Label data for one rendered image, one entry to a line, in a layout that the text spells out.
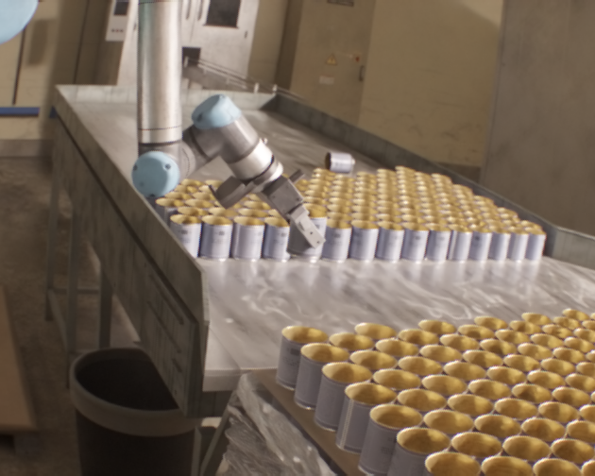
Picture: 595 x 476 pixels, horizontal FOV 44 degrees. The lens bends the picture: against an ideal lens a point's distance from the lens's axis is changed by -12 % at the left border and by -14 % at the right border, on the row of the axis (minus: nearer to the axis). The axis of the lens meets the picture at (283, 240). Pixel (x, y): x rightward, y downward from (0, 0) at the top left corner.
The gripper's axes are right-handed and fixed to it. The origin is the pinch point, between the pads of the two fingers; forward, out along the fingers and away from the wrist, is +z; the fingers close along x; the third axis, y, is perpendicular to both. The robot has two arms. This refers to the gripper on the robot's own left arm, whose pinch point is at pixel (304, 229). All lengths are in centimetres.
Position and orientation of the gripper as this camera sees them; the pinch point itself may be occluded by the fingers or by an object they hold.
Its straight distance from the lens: 157.1
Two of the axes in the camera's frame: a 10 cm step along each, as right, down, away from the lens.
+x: -3.8, -3.2, 8.7
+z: 5.4, 6.8, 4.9
